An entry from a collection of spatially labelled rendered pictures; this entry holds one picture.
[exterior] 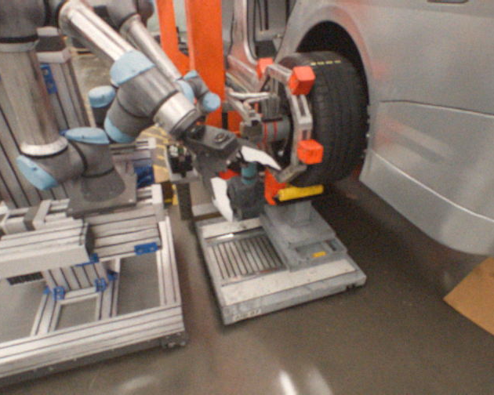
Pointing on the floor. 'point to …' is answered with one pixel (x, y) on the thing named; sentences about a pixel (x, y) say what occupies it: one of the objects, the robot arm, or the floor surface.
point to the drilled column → (184, 200)
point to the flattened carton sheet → (485, 297)
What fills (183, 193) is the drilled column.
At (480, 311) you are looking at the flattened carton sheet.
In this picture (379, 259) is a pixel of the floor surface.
